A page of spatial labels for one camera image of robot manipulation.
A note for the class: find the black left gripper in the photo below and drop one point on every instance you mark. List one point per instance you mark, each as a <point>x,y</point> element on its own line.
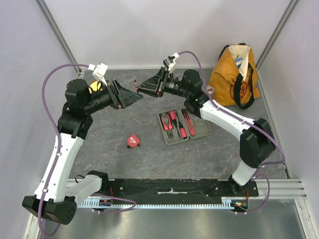
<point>125,96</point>

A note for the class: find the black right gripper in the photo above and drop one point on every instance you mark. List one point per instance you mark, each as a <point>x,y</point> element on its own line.
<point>161,81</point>

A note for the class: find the pink handled screwdriver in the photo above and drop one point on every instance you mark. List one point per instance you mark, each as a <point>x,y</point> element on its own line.
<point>181,128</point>
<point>173,118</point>

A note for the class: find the pink tape measure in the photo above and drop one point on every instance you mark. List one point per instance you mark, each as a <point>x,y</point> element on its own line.
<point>133,141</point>

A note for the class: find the pink handled pliers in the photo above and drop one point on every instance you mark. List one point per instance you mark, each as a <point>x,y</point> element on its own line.
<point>167,125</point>

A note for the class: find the grey plastic tool case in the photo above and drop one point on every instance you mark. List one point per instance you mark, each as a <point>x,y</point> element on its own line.
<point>202,127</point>

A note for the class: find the pink utility knife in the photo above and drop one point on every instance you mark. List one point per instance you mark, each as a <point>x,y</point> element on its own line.
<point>188,122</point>

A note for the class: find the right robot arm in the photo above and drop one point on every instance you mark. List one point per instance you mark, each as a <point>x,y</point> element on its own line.
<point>254,136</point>

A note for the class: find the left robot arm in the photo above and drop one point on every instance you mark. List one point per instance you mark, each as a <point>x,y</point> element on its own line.
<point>52,201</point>

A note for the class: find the yellow round sponge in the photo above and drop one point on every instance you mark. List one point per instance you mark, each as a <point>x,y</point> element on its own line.
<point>95,86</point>

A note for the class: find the energy drink can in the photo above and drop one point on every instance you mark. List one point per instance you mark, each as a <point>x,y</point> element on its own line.
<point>210,90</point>

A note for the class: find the yellow tote bag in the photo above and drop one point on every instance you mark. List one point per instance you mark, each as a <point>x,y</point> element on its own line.
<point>234,77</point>

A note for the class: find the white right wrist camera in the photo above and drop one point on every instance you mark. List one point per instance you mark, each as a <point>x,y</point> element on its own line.
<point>169,62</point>

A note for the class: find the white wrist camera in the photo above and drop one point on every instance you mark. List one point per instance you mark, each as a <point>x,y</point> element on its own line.
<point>169,62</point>
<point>99,72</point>

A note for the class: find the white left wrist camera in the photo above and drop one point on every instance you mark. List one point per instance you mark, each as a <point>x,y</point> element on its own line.
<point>99,72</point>

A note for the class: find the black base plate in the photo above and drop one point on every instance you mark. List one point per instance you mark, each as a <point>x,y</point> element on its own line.
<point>213,187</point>

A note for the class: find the grey cable duct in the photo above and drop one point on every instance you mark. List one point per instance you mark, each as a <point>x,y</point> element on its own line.
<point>107,203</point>

